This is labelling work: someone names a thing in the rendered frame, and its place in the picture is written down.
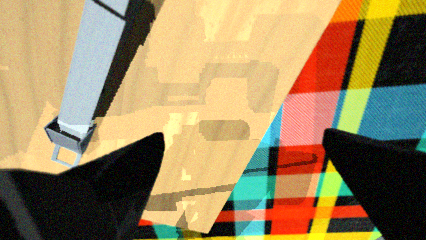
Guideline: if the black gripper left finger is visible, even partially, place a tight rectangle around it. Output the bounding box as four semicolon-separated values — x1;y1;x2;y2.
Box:
0;132;166;240

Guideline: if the light wooden board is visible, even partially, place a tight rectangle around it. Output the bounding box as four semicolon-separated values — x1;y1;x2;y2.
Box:
0;0;342;233

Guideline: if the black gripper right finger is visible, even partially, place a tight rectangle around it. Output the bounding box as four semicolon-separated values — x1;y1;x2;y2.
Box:
322;128;426;240

